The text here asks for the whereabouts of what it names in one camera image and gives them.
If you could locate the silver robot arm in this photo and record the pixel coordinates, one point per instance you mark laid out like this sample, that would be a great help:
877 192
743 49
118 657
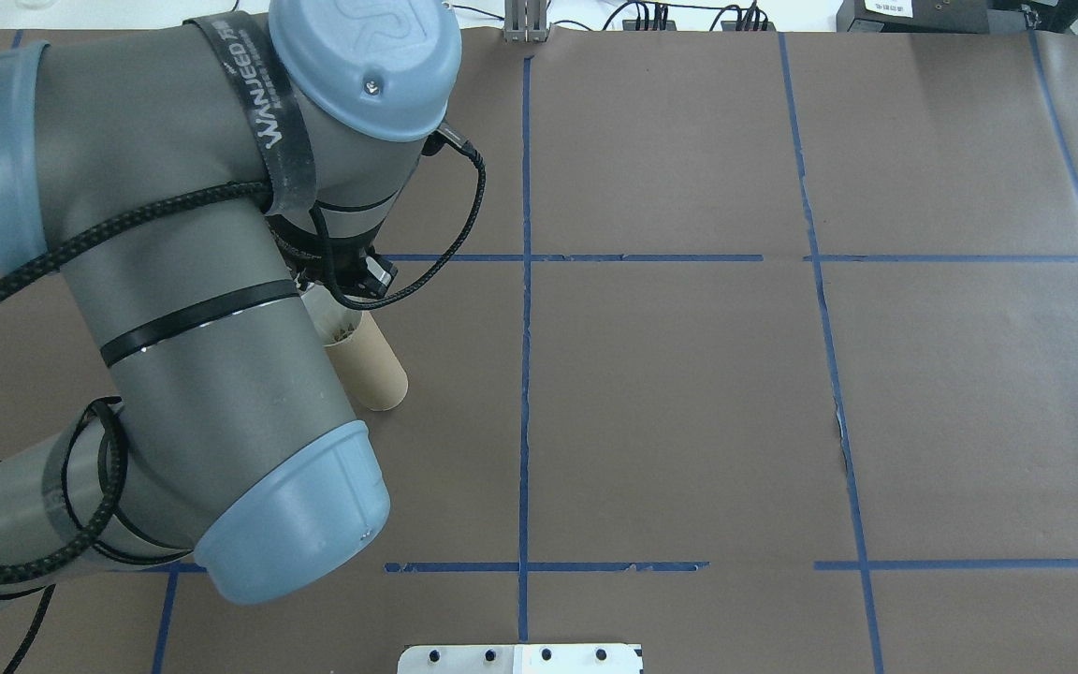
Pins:
202 328

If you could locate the brown cardboard tube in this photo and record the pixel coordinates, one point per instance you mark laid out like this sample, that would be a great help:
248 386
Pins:
375 370

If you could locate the grey metal clamp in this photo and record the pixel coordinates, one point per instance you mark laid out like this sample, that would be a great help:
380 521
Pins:
527 19

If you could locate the black power strip with plugs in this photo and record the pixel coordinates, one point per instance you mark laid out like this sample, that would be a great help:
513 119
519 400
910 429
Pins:
689 17

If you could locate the black box with white label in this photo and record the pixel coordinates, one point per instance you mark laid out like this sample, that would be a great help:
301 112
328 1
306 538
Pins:
913 13

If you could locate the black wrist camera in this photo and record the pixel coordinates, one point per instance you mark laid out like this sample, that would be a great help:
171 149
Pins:
378 276

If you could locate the white square base plate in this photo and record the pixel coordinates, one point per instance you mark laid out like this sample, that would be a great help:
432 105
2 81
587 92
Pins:
520 660

